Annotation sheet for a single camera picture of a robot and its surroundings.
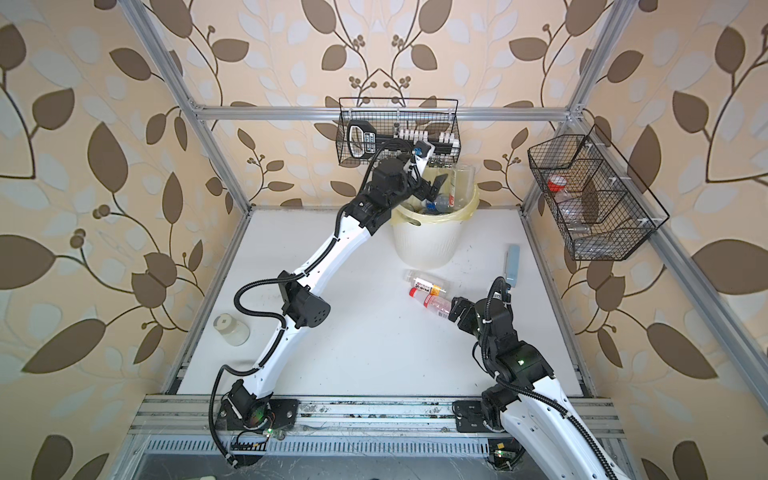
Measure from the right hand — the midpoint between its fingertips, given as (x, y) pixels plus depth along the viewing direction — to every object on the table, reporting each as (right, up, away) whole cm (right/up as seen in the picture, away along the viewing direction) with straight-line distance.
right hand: (468, 310), depth 78 cm
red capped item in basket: (+25, +34, +3) cm, 42 cm away
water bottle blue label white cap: (-4, +31, +24) cm, 39 cm away
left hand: (-9, +40, -1) cm, 41 cm away
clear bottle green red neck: (+1, +36, +10) cm, 37 cm away
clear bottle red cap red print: (-6, -1, +11) cm, 13 cm away
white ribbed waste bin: (-8, +16, +23) cm, 30 cm away
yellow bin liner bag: (-15, +26, +3) cm, 30 cm away
